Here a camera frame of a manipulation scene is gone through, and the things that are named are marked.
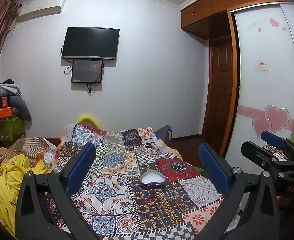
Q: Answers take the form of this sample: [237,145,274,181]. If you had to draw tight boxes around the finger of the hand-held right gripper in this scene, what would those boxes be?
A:
[241,141,294,205]
[261,131,294,160]

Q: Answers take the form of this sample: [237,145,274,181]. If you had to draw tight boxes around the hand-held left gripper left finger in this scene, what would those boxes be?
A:
[15,142,100,240]

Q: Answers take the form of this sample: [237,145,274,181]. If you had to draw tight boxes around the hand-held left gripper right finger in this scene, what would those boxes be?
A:
[194,142,282,240]

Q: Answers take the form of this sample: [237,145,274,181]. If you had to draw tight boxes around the metal linked bracelet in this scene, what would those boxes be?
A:
[262,144,288,160]

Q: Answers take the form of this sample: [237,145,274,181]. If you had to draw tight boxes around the purple heart-shaped jewelry box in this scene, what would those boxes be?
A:
[139,169,167,190]

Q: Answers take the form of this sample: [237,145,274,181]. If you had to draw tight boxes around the red string bracelet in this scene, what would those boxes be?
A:
[147,196,161,209]

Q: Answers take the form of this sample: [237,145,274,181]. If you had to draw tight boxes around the patchwork printed blanket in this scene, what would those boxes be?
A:
[53,124,227,240]

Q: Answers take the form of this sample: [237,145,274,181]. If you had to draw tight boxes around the yellow pillow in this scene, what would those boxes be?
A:
[76,115,105,131]

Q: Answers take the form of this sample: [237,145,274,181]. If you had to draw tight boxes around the white wardrobe with heart stickers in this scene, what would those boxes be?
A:
[223,2,294,180]

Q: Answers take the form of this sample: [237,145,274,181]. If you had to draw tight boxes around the striped cloth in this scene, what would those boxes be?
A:
[0,136,60,168]

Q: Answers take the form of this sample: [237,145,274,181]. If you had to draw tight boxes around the dark blue cushion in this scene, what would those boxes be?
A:
[154,125,174,143]

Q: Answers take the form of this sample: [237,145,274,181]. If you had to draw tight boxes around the wooden door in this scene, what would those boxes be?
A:
[203,36,239,158]

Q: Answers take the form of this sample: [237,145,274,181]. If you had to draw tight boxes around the yellow blanket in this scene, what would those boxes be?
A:
[0,154,53,238]

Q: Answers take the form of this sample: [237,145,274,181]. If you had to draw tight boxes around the paper notice sticker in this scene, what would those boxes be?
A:
[255,61,268,72]

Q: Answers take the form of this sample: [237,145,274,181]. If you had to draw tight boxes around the green patterned cloth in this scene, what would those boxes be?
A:
[0,116,26,142]

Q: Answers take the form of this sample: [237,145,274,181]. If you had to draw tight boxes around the orange box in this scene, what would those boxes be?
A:
[0,107,14,120]

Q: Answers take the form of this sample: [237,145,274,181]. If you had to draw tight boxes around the pile of clothes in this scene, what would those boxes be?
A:
[0,79,32,140]

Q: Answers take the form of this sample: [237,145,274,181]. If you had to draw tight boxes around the wooden overhead cabinet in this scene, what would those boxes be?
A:
[180,0,291,40]

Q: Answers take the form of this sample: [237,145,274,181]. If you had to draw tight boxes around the white air conditioner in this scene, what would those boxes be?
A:
[18,0,66,22]

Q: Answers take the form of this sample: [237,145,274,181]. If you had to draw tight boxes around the black hanging cable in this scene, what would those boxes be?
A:
[86,81,95,98]

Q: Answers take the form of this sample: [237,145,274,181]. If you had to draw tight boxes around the small black wall monitor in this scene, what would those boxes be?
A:
[71,59,104,84]

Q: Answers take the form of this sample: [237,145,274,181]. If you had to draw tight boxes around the black wall television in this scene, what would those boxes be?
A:
[61,27,120,60]

